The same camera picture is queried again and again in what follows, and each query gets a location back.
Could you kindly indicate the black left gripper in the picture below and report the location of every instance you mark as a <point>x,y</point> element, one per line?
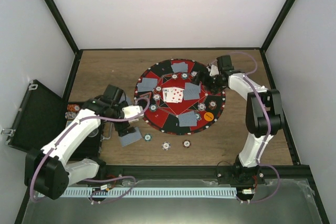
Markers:
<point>119,127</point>

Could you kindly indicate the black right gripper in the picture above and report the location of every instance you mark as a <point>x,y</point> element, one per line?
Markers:
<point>205,75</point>

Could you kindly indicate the blue backed card deck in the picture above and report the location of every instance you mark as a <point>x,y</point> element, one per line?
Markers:
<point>130,138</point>

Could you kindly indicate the community card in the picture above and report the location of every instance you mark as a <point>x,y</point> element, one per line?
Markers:
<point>191,91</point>

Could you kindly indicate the green blue 50 chip stack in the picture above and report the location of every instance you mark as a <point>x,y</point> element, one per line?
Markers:
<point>147,137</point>

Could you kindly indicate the orange dealer button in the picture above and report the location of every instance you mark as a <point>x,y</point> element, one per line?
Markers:
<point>208,116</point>

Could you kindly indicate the dealt card top seat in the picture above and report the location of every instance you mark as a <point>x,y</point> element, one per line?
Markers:
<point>182,70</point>

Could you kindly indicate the dealt card seat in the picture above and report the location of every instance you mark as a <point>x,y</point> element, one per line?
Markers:
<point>188,119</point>
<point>182,70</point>
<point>147,84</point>

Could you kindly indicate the face up red pip card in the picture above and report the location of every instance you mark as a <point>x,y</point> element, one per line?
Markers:
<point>176,95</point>

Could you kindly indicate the dealt card bottom seat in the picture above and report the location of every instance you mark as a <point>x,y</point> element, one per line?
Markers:
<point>188,119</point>

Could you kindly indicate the orange blue 10 chip stack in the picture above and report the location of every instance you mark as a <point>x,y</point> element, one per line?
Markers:
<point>166,146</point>

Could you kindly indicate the face up king card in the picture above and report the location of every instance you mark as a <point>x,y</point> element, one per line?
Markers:
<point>167,94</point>

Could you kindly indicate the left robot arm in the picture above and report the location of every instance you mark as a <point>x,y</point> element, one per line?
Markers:
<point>47,170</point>

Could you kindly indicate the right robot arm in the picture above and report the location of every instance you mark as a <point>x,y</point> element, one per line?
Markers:
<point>264,114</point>

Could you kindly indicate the loose card on table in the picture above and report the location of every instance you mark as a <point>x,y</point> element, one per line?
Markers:
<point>128,100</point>

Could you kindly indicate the round red black poker mat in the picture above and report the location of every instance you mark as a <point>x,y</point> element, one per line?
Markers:
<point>165,118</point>

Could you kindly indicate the chips in case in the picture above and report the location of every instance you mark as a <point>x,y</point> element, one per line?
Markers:
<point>72,111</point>

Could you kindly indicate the red 100 chip stack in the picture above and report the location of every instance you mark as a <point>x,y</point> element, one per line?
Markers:
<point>186,144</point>

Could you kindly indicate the black poker set case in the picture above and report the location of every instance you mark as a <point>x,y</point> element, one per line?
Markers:
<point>40,118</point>

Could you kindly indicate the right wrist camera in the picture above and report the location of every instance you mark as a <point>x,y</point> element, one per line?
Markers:
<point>224,63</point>

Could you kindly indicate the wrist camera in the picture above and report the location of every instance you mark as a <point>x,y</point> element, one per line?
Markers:
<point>113,93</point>
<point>224,63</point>

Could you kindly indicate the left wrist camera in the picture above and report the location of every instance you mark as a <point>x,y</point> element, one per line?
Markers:
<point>113,93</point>

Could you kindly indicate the light blue slotted cable duct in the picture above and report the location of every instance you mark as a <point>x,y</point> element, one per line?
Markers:
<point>147,192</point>

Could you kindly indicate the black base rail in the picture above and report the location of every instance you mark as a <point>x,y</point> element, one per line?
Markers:
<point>224,174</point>

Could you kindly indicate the black enclosure frame post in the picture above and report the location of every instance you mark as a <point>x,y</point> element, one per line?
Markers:
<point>62,25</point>

